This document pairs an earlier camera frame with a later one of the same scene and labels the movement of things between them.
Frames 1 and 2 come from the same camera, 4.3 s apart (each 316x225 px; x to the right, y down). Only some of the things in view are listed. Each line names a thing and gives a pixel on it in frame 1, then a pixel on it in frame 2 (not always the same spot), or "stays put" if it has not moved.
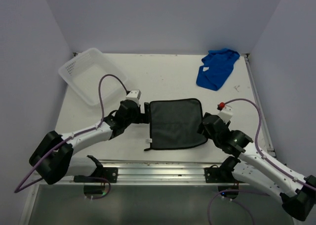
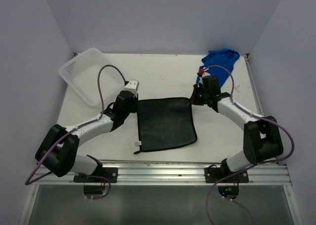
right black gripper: (206, 134) to (194, 100)
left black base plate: (110, 173) stays put
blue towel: (217, 66) stays put
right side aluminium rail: (265, 131) stays put
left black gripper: (143, 118) to (135, 109)
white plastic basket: (82, 74) stays put
